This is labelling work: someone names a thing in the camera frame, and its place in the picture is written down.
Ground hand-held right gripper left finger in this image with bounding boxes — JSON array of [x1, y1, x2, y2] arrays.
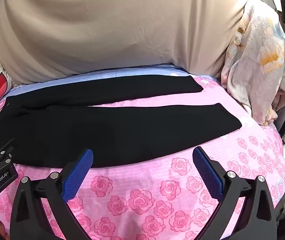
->
[[10, 149, 94, 240]]

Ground pale floral blanket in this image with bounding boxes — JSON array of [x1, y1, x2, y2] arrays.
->
[[221, 0, 285, 125]]

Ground beige cloth cover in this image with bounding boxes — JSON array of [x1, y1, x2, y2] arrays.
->
[[0, 0, 255, 87]]

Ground black pants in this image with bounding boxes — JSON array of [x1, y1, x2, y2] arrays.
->
[[0, 75, 242, 168]]

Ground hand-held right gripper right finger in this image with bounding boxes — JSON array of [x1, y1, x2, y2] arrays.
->
[[193, 146, 275, 240]]

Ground pink rose print bed sheet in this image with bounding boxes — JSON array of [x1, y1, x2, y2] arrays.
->
[[0, 65, 285, 240]]

